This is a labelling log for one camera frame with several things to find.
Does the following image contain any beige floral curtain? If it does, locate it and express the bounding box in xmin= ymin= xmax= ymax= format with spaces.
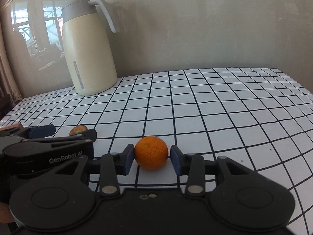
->
xmin=0 ymin=29 xmax=22 ymax=106

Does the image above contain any cream thermos jug grey lid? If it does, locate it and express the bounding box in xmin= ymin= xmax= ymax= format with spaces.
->
xmin=62 ymin=0 xmax=120 ymax=96

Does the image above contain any wooden chair woven back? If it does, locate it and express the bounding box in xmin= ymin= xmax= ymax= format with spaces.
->
xmin=0 ymin=94 xmax=12 ymax=119

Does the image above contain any brown cardboard box tray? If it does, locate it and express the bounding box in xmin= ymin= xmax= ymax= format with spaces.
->
xmin=0 ymin=123 xmax=23 ymax=131

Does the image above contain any small carrot stub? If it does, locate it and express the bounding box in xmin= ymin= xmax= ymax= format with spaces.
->
xmin=69 ymin=125 xmax=88 ymax=135

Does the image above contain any white black grid tablecloth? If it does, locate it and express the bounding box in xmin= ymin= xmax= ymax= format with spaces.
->
xmin=1 ymin=67 xmax=312 ymax=234

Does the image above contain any person's hand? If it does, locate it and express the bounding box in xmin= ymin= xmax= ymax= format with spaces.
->
xmin=0 ymin=202 xmax=14 ymax=224

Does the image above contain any orange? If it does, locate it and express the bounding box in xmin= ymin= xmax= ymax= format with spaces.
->
xmin=134 ymin=136 xmax=169 ymax=170

